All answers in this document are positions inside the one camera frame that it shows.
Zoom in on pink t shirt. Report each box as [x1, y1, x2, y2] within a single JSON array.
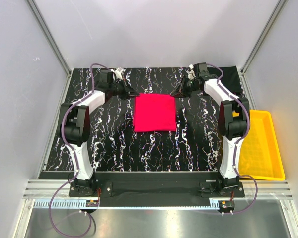
[[133, 94, 176, 132]]

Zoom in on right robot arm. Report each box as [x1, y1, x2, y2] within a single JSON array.
[[171, 62, 250, 196]]

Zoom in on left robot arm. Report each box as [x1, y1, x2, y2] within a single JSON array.
[[57, 67, 139, 196]]

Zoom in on folded black t shirt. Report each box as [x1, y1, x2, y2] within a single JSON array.
[[220, 66, 243, 96]]

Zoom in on yellow plastic bin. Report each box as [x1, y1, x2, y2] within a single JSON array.
[[238, 110, 286, 181]]

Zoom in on left connector block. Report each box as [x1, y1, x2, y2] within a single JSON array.
[[86, 198, 100, 207]]

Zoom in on connector block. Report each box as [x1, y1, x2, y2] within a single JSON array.
[[220, 200, 235, 210], [86, 198, 100, 207]]

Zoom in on right connector block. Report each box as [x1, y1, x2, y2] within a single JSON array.
[[220, 200, 235, 210]]

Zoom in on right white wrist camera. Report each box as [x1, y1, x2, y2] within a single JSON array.
[[186, 64, 196, 80]]

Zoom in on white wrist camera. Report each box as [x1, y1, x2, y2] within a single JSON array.
[[113, 67, 124, 83], [186, 64, 196, 80]]

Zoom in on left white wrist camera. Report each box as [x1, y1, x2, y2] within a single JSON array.
[[113, 67, 124, 83]]

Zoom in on right aluminium frame post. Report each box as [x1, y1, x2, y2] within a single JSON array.
[[240, 0, 289, 75]]

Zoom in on aluminium frame post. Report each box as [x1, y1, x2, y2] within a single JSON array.
[[240, 0, 289, 75], [24, 0, 73, 75]]

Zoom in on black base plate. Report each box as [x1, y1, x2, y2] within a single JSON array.
[[34, 172, 245, 208]]

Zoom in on left aluminium frame post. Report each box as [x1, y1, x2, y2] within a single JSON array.
[[24, 0, 73, 75]]

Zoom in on slotted cable duct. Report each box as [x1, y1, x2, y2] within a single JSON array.
[[34, 196, 219, 210]]

